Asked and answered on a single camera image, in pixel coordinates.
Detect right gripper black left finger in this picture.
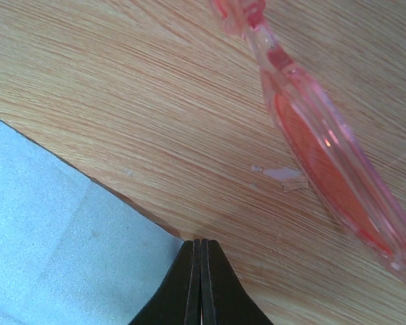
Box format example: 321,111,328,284
130,240,202,325

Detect pink translucent sunglasses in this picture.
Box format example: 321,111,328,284
210,1,406,284

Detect light blue cleaning cloth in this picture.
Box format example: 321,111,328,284
0,121,181,324

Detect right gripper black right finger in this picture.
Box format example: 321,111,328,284
200,239,271,324

